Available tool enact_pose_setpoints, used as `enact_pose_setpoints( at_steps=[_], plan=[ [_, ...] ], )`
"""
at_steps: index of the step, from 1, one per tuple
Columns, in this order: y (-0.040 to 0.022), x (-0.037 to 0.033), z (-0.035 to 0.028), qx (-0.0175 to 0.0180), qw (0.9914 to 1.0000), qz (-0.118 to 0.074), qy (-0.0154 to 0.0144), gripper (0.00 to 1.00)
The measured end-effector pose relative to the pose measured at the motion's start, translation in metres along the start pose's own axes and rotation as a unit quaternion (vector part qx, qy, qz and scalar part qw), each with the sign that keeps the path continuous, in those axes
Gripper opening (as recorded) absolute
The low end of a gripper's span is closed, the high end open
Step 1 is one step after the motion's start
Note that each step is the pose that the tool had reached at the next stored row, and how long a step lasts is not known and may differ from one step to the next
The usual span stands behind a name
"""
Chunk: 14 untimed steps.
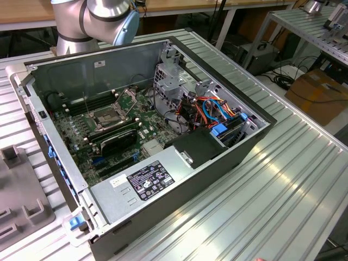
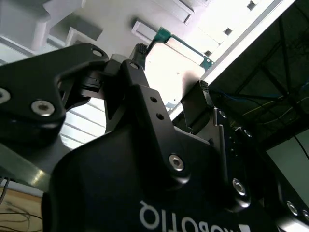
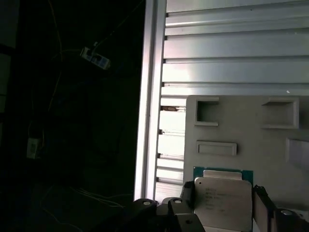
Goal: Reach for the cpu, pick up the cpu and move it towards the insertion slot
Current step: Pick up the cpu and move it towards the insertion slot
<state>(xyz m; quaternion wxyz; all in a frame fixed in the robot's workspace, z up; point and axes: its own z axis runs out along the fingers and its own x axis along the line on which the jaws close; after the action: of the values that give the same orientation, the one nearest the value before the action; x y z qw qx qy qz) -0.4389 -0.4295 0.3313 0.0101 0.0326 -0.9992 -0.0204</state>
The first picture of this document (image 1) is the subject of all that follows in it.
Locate black expansion slot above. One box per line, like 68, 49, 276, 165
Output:
97, 159, 137, 181

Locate black RAM slot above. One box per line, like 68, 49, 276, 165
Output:
67, 102, 122, 115
65, 98, 120, 111
83, 119, 137, 141
86, 123, 142, 145
62, 94, 118, 107

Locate CPU socket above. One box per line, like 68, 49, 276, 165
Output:
91, 107, 128, 128

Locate black drive cover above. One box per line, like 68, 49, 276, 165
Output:
172, 128, 229, 170

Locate blue disk carrier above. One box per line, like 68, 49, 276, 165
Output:
210, 123, 228, 140

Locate silver chipset heatsink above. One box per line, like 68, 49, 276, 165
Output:
142, 140, 164, 158

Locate grey power supply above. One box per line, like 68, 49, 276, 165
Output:
89, 145, 197, 225

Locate green motherboard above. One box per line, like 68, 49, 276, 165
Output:
51, 86, 171, 182

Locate brown cardboard box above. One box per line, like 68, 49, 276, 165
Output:
284, 69, 348, 126

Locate black graphics card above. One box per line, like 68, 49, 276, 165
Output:
99, 129, 139, 159

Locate blue case latch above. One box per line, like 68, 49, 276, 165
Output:
67, 213, 88, 232

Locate metal disk bay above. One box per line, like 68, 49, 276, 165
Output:
153, 40, 208, 121

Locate grey machine under desk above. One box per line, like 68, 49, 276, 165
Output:
235, 40, 281, 76

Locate metal socket cover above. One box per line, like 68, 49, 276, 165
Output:
115, 88, 140, 110

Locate thin metal locking lever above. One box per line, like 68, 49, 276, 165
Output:
82, 91, 90, 115

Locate metal slat side table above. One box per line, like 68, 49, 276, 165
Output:
262, 4, 348, 69

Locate grey plastic parts rack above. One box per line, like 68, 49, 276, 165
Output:
0, 145, 57, 245

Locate small device with blue part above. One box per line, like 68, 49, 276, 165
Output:
322, 2, 348, 31

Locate open black PC case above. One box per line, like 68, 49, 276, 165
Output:
9, 35, 278, 261

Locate black case fan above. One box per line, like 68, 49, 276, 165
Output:
45, 90, 60, 113

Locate wooden desk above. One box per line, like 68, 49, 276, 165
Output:
0, 0, 297, 33

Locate blue wire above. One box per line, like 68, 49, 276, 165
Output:
202, 98, 227, 123

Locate black wire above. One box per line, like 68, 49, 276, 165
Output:
164, 110, 191, 134

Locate orange wire bundle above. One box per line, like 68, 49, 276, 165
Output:
195, 95, 238, 118

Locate black floor cables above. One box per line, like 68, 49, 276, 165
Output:
271, 70, 300, 91

